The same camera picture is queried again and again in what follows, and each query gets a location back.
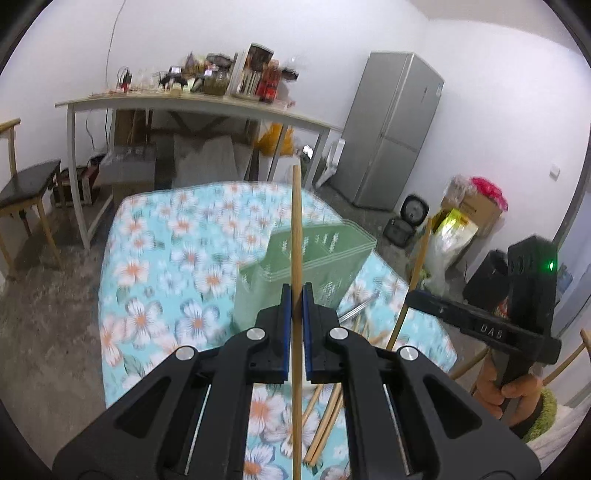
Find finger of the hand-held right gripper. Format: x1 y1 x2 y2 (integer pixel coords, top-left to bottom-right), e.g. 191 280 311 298
406 289 468 328

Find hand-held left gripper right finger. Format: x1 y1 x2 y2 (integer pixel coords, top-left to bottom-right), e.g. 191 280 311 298
302 281 542 480

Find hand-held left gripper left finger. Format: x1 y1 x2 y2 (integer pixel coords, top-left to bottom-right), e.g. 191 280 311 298
52 284 293 480

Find wooden chopstick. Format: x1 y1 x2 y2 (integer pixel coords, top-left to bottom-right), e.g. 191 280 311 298
387 218 432 352
290 165 305 480
353 318 386 348
305 392 345 464
302 384 325 428

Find green utensil holder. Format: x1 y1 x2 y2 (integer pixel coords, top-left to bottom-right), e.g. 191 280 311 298
235 220 377 333

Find person's right forearm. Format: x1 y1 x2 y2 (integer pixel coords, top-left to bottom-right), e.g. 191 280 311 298
508 387 560 441

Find person's right hand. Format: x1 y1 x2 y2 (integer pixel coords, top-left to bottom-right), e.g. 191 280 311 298
475 350 541 419

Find black bin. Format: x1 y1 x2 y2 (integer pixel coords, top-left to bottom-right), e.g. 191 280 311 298
463 249 509 306

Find yellow plastic bag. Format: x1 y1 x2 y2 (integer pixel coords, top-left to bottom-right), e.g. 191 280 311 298
424 208 479 289

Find black rice cooker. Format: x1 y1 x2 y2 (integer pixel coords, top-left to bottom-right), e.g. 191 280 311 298
385 194 431 246

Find pink bag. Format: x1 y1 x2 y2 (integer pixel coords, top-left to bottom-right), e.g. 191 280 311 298
470 176 508 209

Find floral turquoise tablecloth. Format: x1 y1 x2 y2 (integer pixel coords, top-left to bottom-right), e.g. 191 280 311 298
99 182 458 480

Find silver refrigerator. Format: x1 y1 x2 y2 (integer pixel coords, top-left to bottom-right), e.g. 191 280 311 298
330 52 445 212

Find orange yellow bag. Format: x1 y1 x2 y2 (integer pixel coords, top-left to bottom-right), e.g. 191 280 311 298
255 122 296 158

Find white boards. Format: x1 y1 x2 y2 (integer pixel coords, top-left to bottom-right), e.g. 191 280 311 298
173 134 242 188

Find brown cardboard box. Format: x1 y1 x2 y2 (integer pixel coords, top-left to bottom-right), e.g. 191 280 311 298
99 147 158 205

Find long white table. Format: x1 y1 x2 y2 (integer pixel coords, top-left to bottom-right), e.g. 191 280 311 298
55 90 345 252

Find red bottle pack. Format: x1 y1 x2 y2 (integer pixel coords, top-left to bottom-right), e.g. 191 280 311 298
255 60 283 103

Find tall printed box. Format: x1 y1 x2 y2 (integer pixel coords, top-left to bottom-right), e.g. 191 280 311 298
229 43 274 99

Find tabletop clutter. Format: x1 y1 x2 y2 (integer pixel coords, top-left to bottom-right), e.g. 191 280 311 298
90 52 301 112

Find wooden chair dark seat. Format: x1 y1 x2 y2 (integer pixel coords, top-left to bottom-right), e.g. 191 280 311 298
0 119 64 280

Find wall cable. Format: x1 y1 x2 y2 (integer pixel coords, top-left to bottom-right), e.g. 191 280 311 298
105 0 128 82

